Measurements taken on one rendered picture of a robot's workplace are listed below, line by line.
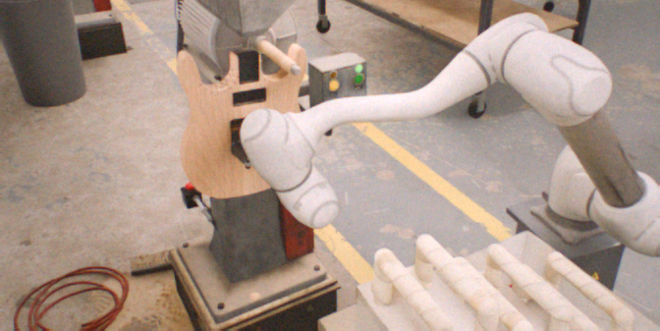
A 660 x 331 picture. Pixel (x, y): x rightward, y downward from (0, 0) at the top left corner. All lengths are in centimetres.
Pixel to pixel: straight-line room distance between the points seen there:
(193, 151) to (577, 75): 90
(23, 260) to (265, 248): 128
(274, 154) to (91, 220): 219
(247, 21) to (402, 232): 183
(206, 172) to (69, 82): 294
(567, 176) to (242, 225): 108
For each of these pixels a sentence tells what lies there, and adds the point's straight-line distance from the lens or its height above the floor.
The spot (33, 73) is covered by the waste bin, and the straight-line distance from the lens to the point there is 447.
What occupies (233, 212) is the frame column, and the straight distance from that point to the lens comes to 220.
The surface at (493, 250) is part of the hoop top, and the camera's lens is 122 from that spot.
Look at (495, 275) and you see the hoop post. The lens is 125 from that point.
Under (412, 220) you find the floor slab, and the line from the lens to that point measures 313.
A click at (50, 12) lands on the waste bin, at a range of 433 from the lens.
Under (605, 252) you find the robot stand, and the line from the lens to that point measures 202.
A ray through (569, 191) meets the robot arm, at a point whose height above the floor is 86.
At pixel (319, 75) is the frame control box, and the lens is 192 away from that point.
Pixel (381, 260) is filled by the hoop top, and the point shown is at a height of 121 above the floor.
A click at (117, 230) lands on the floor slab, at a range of 324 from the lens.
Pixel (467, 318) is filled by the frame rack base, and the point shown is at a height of 110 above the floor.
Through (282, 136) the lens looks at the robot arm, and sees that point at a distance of 124.
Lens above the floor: 190
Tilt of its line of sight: 31 degrees down
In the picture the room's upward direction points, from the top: 1 degrees counter-clockwise
